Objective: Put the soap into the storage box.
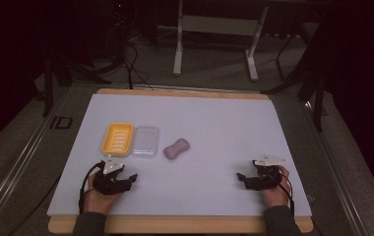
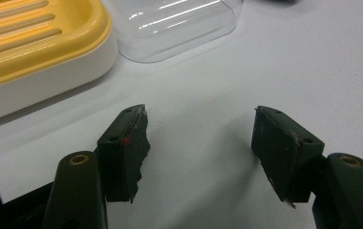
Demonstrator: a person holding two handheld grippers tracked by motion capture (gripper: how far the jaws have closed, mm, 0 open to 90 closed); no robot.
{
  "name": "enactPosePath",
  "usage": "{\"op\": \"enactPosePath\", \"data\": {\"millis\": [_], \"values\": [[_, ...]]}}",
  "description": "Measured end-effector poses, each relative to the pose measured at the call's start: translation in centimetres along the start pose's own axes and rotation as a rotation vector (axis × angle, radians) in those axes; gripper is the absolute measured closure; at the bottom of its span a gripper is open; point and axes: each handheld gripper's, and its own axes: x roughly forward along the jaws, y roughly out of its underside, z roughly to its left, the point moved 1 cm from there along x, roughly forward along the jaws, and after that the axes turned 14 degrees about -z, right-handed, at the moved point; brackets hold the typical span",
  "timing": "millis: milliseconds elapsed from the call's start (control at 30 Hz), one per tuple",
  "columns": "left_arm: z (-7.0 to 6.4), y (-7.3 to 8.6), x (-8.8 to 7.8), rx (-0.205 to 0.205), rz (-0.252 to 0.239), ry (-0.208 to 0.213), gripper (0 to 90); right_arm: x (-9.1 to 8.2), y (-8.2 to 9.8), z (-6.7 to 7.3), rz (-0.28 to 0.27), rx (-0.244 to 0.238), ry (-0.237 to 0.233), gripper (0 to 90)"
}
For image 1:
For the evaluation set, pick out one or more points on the black stand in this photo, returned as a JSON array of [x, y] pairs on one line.
[[306, 82], [55, 78]]

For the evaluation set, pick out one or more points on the white metal stand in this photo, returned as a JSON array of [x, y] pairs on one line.
[[219, 25]]

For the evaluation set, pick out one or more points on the person's left hand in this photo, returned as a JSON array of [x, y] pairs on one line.
[[99, 198]]

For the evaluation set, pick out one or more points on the clear plastic lid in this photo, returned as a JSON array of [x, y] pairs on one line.
[[145, 141]]

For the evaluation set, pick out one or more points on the metal floor rail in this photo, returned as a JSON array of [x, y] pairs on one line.
[[17, 164], [336, 170]]

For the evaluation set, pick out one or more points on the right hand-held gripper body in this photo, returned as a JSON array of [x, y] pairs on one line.
[[267, 176]]

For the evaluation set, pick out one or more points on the white table mat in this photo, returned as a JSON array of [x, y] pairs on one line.
[[208, 131]]

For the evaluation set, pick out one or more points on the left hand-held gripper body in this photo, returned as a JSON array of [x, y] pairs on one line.
[[109, 179]]

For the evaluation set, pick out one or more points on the purple soap bar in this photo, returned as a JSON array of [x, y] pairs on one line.
[[176, 148]]

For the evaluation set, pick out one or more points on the yellow soap dish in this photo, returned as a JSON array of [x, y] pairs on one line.
[[117, 139]]

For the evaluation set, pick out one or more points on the wooden table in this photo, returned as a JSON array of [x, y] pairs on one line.
[[181, 224]]

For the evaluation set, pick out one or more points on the person's right hand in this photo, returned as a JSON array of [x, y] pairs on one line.
[[277, 195]]

